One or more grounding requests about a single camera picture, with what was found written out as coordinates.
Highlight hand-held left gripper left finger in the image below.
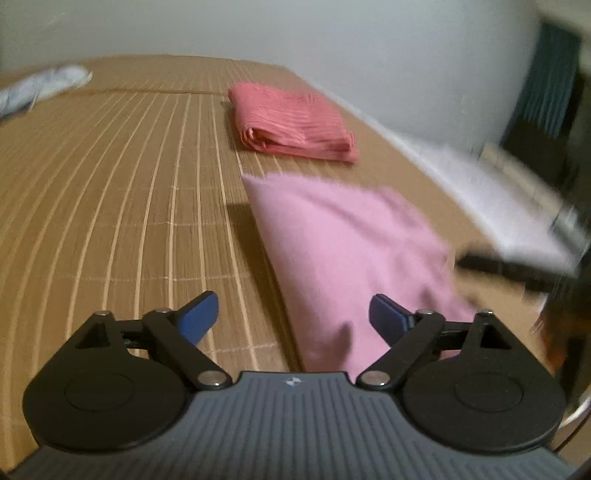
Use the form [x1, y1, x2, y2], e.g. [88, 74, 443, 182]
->
[69, 290, 234, 392]

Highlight light blue shirt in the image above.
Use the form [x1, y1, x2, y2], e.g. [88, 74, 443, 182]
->
[0, 65, 93, 118]

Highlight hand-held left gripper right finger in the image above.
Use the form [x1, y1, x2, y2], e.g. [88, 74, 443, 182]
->
[355, 293, 518, 392]

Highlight pink shirt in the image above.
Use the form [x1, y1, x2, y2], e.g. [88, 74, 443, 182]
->
[241, 173, 478, 374]

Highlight dark teal cloth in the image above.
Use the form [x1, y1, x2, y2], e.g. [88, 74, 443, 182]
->
[503, 23, 583, 148]

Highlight bamboo bed mat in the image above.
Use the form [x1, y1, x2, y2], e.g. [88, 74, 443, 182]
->
[0, 54, 555, 457]

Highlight white bed frame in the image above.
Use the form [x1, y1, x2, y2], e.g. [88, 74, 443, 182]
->
[323, 83, 583, 278]

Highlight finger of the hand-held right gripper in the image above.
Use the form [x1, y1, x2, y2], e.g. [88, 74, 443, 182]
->
[455, 249, 578, 292]

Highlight red striped folded shirt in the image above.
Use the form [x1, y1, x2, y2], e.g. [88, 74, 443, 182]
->
[228, 82, 360, 163]

